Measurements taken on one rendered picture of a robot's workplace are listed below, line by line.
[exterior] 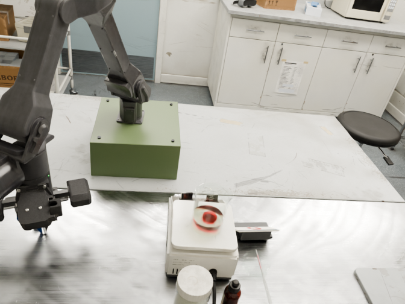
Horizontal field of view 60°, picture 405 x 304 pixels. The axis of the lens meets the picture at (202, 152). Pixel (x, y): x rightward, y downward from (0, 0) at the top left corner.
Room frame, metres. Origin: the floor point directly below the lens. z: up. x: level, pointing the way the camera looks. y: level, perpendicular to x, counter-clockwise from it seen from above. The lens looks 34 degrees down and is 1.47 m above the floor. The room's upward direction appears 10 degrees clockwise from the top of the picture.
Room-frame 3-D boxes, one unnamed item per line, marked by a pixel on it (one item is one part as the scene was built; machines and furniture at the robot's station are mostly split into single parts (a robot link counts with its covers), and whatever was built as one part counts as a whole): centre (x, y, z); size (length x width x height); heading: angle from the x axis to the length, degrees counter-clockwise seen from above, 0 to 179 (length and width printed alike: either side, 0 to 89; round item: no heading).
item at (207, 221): (0.47, -0.03, 1.03); 0.07 x 0.06 x 0.08; 103
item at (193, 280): (0.36, -0.02, 0.94); 0.06 x 0.06 x 0.08
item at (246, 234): (0.56, -0.14, 0.92); 0.09 x 0.06 x 0.04; 105
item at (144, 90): (0.79, 0.20, 1.10); 0.09 x 0.07 x 0.06; 75
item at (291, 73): (2.98, -0.64, 0.40); 0.24 x 0.01 x 0.30; 101
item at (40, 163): (0.47, 0.29, 1.09); 0.09 x 0.06 x 0.07; 165
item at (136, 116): (0.79, 0.20, 1.04); 0.07 x 0.07 x 0.06; 6
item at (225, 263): (0.51, -0.02, 0.94); 0.22 x 0.13 x 0.08; 8
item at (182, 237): (0.48, -0.03, 0.98); 0.12 x 0.12 x 0.01; 8
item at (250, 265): (0.47, -0.14, 0.91); 0.06 x 0.06 x 0.02
